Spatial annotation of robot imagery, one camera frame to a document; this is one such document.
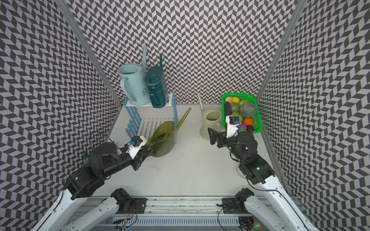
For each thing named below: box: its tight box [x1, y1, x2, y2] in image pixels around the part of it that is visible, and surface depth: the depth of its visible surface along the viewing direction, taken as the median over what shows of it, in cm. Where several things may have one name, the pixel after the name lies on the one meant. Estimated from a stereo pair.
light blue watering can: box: [118, 44, 151, 106], surface depth 72 cm
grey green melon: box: [238, 102, 257, 118], surface depth 99 cm
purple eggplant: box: [224, 101, 232, 116], surface depth 106 cm
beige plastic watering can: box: [197, 92, 222, 141], surface depth 88 cm
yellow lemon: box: [231, 96, 240, 104], surface depth 112 cm
